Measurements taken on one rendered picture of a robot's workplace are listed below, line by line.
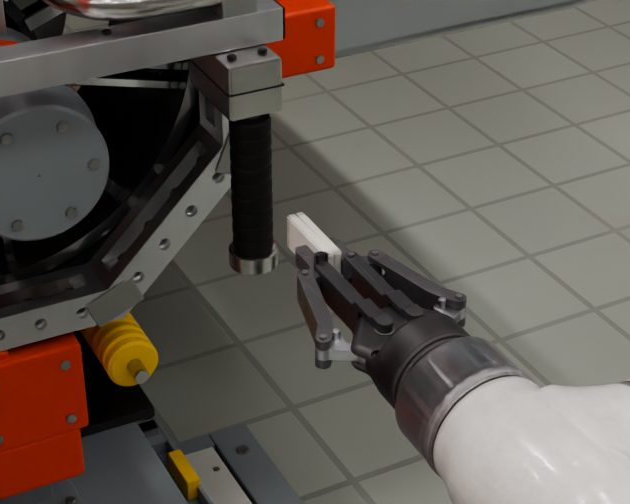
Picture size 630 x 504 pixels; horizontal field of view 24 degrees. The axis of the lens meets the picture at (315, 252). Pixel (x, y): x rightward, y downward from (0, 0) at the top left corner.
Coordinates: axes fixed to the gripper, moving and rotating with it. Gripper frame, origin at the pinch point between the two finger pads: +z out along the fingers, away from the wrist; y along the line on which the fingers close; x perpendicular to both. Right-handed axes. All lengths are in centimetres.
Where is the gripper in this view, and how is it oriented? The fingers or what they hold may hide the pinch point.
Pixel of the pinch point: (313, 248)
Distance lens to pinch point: 117.3
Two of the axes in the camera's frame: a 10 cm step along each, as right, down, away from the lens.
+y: 8.9, -2.4, 3.8
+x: 0.0, -8.5, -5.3
